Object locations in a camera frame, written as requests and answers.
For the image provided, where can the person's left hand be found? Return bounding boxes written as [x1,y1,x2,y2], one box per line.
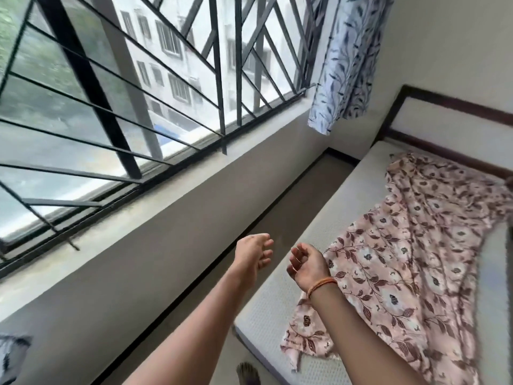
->
[231,233,275,283]

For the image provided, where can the person's right hand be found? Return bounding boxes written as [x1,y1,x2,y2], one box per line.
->
[286,242,331,293]

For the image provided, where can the white honeycomb mattress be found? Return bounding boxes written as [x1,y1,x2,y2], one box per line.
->
[234,140,513,385]

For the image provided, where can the black bed frame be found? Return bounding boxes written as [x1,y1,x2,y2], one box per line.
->
[231,324,277,378]

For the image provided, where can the peach floral sheet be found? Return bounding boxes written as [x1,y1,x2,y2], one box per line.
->
[279,152,513,385]

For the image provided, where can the brown wooden bed headboard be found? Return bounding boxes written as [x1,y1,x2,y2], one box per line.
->
[376,84,513,181]

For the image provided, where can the person's left forearm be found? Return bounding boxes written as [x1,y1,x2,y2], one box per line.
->
[124,272,255,385]

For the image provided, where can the person's right forearm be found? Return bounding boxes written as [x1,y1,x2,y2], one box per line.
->
[310,284,430,385]

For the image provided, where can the person's bare foot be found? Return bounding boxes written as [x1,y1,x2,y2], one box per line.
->
[236,361,261,385]

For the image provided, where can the orange wrist band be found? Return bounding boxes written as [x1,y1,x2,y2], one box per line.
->
[306,276,339,301]

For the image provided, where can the black framed window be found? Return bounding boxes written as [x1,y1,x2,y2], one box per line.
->
[0,0,333,277]

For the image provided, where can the white leaf print curtain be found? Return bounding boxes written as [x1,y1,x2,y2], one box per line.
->
[0,335,32,385]
[307,0,395,136]

